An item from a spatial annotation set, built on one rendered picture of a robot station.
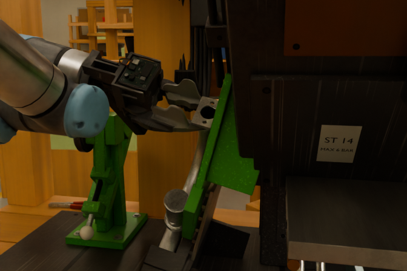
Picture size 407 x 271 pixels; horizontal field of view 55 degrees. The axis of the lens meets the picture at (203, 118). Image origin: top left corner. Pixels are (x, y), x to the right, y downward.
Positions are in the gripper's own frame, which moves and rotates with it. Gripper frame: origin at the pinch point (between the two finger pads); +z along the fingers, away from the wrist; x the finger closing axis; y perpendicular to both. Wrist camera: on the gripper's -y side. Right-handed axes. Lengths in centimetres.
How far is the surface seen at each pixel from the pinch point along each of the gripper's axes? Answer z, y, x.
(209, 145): 3.5, 6.5, -8.0
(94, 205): -17.8, -22.2, -13.6
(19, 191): -48, -48, -10
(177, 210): 1.7, -0.3, -16.0
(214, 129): 3.5, 8.1, -6.3
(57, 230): -27.4, -34.7, -18.5
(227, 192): -4, -284, 108
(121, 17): -415, -640, 619
